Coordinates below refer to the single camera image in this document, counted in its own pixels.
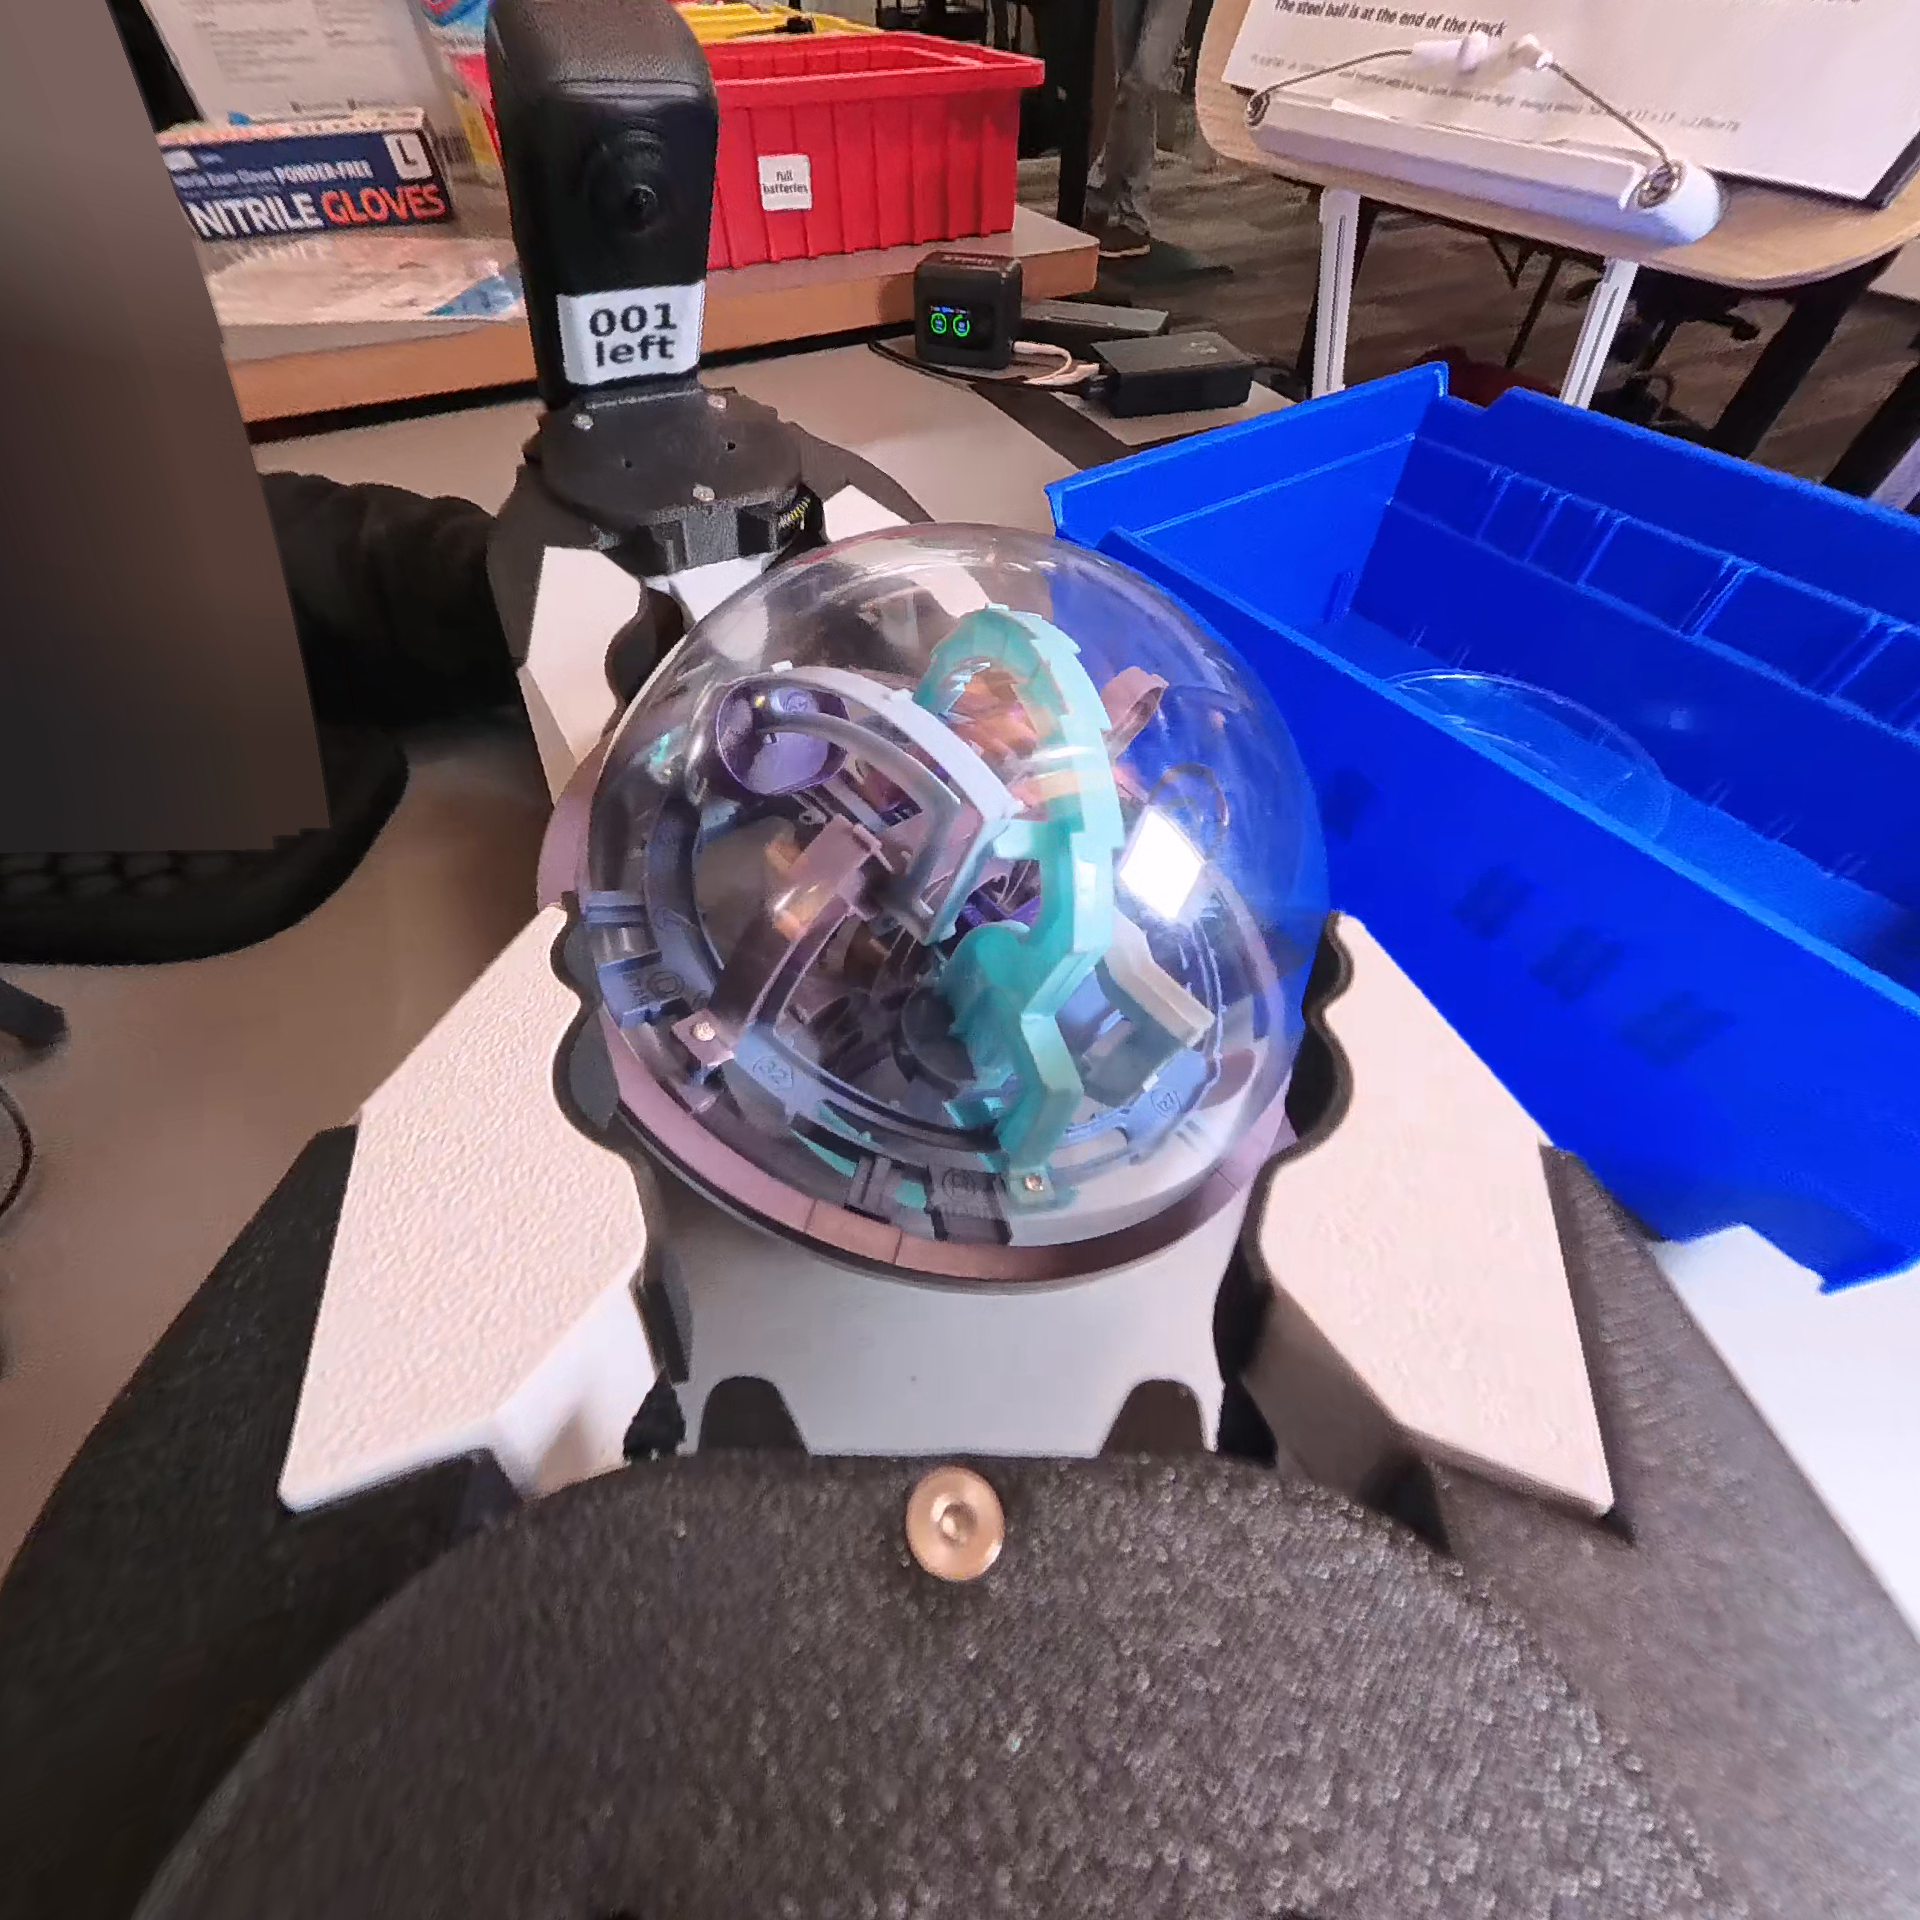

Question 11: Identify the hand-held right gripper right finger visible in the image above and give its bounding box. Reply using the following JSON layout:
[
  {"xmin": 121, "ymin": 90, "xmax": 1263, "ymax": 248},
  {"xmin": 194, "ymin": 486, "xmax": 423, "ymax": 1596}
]
[{"xmin": 1212, "ymin": 911, "xmax": 1617, "ymax": 1515}]

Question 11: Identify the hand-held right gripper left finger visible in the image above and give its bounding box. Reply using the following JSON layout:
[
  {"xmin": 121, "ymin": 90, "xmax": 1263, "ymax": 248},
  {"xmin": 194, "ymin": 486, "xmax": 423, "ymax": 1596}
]
[{"xmin": 278, "ymin": 894, "xmax": 699, "ymax": 1515}]

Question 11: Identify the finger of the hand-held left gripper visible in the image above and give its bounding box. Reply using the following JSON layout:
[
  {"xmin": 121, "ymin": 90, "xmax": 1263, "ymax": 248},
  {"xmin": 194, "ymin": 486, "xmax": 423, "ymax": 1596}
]
[
  {"xmin": 788, "ymin": 424, "xmax": 927, "ymax": 536},
  {"xmin": 487, "ymin": 468, "xmax": 707, "ymax": 799}
]

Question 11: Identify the clear maze ball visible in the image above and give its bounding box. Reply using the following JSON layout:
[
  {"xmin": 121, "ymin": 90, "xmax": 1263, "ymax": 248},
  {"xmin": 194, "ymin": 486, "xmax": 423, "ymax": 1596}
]
[{"xmin": 543, "ymin": 523, "xmax": 1332, "ymax": 1297}]

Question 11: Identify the person's left forearm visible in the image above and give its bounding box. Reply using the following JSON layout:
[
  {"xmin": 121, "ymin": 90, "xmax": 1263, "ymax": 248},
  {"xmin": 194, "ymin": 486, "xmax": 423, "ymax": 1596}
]
[{"xmin": 263, "ymin": 474, "xmax": 524, "ymax": 725}]

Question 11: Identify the wood-edged table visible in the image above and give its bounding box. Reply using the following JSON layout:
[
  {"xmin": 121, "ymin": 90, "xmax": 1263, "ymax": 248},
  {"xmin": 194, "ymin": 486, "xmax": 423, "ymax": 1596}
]
[{"xmin": 206, "ymin": 202, "xmax": 1104, "ymax": 424}]

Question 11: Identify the yellow plastic bin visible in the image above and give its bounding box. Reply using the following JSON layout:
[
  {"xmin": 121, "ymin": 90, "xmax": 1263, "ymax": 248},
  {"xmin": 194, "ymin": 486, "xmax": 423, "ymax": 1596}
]
[{"xmin": 668, "ymin": 0, "xmax": 892, "ymax": 46}]

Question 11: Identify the black battery charger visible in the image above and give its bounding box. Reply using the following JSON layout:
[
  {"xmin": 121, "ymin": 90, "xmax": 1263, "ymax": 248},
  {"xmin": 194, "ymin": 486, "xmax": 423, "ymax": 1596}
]
[{"xmin": 912, "ymin": 250, "xmax": 1026, "ymax": 366}]

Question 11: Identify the red plastic bin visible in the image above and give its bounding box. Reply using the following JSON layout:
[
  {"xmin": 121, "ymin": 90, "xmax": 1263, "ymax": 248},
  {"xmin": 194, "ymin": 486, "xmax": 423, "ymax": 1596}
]
[{"xmin": 699, "ymin": 28, "xmax": 1049, "ymax": 267}]

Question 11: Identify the clear plastic bag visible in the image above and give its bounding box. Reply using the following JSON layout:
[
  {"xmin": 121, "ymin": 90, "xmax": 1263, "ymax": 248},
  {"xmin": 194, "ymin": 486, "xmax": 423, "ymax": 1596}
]
[{"xmin": 206, "ymin": 239, "xmax": 526, "ymax": 327}]

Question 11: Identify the nitrile gloves box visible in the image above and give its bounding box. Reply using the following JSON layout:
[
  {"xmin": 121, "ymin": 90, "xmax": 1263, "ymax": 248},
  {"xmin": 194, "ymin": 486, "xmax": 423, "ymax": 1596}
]
[{"xmin": 157, "ymin": 113, "xmax": 463, "ymax": 239}]

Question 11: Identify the blue plastic bin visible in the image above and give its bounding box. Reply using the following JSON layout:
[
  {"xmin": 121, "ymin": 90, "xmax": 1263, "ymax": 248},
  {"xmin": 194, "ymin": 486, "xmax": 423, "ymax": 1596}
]
[{"xmin": 1041, "ymin": 363, "xmax": 1920, "ymax": 1297}]

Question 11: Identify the black power adapter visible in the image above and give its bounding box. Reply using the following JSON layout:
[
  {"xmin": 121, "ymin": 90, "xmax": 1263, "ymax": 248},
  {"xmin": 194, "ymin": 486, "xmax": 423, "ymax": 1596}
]
[{"xmin": 1093, "ymin": 330, "xmax": 1260, "ymax": 419}]

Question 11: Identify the black mesh office chair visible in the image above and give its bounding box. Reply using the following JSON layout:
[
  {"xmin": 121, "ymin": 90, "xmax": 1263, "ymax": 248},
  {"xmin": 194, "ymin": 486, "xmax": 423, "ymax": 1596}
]
[{"xmin": 0, "ymin": 718, "xmax": 411, "ymax": 1050}]

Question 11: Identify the clear plastic dome stand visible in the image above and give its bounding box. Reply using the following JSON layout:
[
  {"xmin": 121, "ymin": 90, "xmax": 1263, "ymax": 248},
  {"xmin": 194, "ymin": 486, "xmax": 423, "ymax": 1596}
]
[{"xmin": 1379, "ymin": 670, "xmax": 1677, "ymax": 860}]

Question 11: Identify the white clipboard with paper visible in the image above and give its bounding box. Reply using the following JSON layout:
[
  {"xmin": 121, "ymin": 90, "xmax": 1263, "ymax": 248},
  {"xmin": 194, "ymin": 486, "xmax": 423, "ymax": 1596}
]
[{"xmin": 1221, "ymin": 0, "xmax": 1920, "ymax": 248}]

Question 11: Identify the beige table with white legs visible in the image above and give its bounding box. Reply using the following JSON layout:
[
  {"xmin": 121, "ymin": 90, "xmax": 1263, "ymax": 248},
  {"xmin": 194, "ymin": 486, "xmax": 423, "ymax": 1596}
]
[{"xmin": 1196, "ymin": 0, "xmax": 1920, "ymax": 454}]

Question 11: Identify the white charger cable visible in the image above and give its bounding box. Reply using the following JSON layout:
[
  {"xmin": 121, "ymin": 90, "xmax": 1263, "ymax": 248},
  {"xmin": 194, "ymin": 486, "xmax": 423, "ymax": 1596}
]
[{"xmin": 873, "ymin": 340, "xmax": 1117, "ymax": 390}]

